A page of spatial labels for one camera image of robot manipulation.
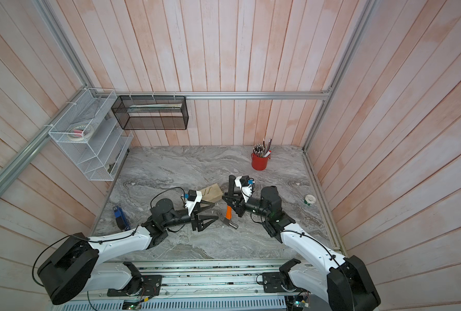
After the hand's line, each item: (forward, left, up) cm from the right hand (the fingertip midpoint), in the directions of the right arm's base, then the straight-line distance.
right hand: (224, 195), depth 75 cm
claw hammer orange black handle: (+1, -3, +10) cm, 10 cm away
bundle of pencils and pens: (+30, -18, -5) cm, 36 cm away
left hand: (-6, +4, -4) cm, 8 cm away
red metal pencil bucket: (+35, -19, -20) cm, 44 cm away
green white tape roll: (+11, -42, -20) cm, 48 cm away
